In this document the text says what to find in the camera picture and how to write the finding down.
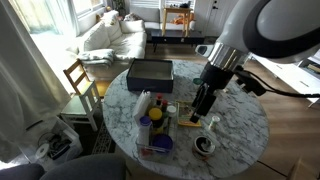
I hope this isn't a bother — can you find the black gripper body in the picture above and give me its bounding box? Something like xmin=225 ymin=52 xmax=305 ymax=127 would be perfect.
xmin=199 ymin=61 xmax=236 ymax=98

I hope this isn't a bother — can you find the blue bowl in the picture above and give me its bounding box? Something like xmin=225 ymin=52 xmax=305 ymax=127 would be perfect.
xmin=152 ymin=133 xmax=174 ymax=152

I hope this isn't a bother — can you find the yellow lid jar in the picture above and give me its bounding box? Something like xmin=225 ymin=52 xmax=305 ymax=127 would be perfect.
xmin=148 ymin=107 xmax=165 ymax=134

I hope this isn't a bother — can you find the small white pill bottle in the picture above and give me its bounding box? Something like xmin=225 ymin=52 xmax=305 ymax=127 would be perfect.
xmin=208 ymin=115 xmax=221 ymax=132

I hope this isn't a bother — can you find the yellow picture book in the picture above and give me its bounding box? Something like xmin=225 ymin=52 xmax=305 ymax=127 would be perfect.
xmin=175 ymin=100 xmax=203 ymax=128

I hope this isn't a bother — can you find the red cap sauce bottle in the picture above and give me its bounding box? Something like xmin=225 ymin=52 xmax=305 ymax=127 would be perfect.
xmin=161 ymin=99 xmax=169 ymax=114
xmin=155 ymin=93 xmax=164 ymax=108

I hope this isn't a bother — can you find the grey door mat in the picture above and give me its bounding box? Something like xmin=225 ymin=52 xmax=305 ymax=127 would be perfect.
xmin=203 ymin=35 xmax=219 ymax=47

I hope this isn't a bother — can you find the navy open cardboard box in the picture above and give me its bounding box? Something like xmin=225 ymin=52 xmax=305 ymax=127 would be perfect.
xmin=125 ymin=58 xmax=175 ymax=94

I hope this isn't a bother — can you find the black coffee table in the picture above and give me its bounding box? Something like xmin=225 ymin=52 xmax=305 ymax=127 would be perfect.
xmin=150 ymin=28 xmax=205 ymax=54

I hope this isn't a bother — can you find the white plastic bottle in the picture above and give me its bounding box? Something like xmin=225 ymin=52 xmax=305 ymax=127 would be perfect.
xmin=133 ymin=90 xmax=153 ymax=126

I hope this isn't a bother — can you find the white door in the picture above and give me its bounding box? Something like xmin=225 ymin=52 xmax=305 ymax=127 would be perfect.
xmin=203 ymin=0 xmax=239 ymax=38

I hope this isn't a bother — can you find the white bottle blue cap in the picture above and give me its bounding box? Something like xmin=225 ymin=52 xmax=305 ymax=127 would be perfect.
xmin=137 ymin=115 xmax=153 ymax=148

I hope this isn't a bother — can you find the orange plush toy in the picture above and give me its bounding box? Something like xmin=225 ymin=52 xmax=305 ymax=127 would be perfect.
xmin=173 ymin=13 xmax=195 ymax=26

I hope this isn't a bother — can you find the white TV stand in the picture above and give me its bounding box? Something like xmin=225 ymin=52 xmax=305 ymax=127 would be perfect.
xmin=253 ymin=54 xmax=320 ymax=108

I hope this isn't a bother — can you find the black object on stool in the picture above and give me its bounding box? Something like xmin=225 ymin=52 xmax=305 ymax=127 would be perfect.
xmin=179 ymin=1 xmax=192 ymax=10

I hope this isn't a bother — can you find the white sectional sofa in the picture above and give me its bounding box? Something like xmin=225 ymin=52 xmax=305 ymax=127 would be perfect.
xmin=66 ymin=6 xmax=198 ymax=81

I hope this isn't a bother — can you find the patterned sofa pillow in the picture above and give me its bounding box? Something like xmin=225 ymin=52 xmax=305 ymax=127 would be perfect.
xmin=123 ymin=12 xmax=143 ymax=22

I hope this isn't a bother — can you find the patterned floor rug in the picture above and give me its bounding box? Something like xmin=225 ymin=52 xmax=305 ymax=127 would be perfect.
xmin=91 ymin=121 xmax=116 ymax=155

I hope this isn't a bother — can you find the grey folded blanket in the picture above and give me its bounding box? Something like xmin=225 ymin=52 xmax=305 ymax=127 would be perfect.
xmin=77 ymin=48 xmax=116 ymax=68

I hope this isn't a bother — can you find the brown cardboard box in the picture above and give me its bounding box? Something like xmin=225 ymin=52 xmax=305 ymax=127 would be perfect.
xmin=286 ymin=156 xmax=320 ymax=180

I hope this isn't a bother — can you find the floral sofa pillow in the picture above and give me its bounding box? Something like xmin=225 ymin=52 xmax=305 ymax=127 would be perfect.
xmin=101 ymin=9 xmax=120 ymax=27

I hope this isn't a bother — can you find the green house plant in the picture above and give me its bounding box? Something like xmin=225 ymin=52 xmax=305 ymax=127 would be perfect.
xmin=111 ymin=0 xmax=127 ymax=18

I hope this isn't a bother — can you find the small white chair green seat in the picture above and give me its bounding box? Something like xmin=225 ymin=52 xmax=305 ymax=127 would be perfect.
xmin=60 ymin=80 xmax=103 ymax=132

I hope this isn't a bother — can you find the wooden chair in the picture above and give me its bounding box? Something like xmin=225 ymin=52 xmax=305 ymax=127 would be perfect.
xmin=63 ymin=59 xmax=111 ymax=98

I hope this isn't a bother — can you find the white storage crate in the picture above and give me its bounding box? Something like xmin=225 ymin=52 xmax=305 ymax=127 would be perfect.
xmin=24 ymin=116 xmax=84 ymax=171

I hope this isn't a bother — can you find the grey armchair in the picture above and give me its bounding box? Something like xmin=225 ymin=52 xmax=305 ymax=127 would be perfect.
xmin=0 ymin=153 xmax=128 ymax=180

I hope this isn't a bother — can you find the white tape roll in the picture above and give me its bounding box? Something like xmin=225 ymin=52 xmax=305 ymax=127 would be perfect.
xmin=35 ymin=143 xmax=50 ymax=160

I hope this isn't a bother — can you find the white sheer curtain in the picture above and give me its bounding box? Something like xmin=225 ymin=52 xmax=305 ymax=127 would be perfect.
xmin=0 ymin=0 xmax=73 ymax=164

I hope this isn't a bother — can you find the white window frame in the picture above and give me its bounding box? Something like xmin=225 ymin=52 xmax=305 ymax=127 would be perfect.
xmin=8 ymin=0 xmax=106 ymax=34

